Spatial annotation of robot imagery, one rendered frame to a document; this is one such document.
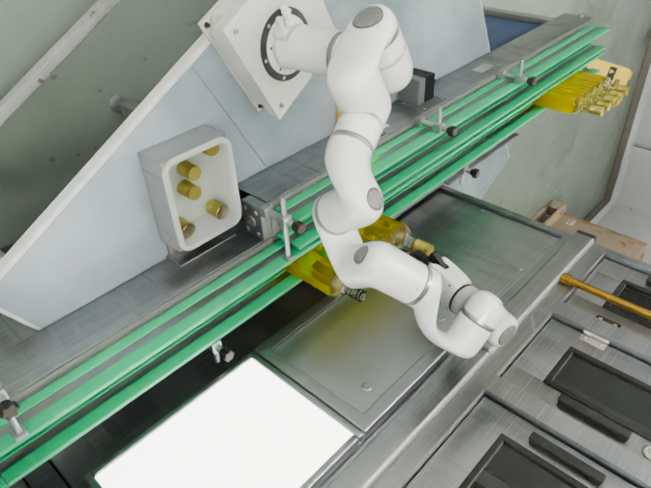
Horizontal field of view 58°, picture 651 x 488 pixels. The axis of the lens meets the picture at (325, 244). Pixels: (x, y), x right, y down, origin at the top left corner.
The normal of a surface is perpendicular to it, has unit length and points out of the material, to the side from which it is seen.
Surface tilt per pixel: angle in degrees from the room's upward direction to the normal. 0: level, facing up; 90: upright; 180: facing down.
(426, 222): 90
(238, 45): 4
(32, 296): 0
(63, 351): 90
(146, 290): 90
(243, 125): 0
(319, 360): 90
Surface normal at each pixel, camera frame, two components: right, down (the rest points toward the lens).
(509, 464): -0.04, -0.80
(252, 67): 0.77, 0.33
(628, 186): -0.68, 0.46
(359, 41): -0.26, -0.42
